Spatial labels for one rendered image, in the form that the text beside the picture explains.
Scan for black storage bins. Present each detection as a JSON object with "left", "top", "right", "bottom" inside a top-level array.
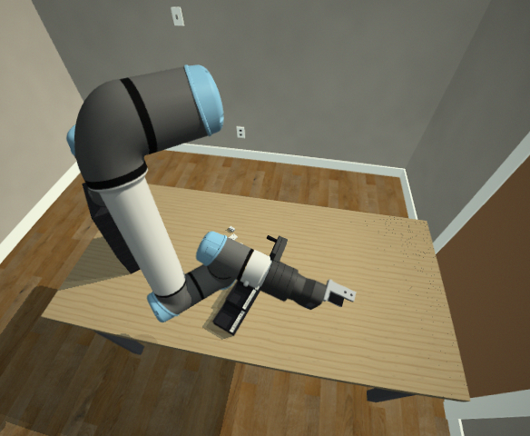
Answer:
[{"left": 213, "top": 281, "right": 260, "bottom": 336}]

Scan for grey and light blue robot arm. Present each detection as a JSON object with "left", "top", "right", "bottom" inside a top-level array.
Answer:
[{"left": 66, "top": 64, "right": 254, "bottom": 322}]

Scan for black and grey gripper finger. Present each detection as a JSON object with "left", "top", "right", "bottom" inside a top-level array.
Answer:
[
  {"left": 328, "top": 292, "right": 344, "bottom": 307},
  {"left": 323, "top": 279, "right": 356, "bottom": 302}
]

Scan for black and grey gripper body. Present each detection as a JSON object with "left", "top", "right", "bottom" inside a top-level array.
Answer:
[{"left": 240, "top": 235, "right": 327, "bottom": 310}]

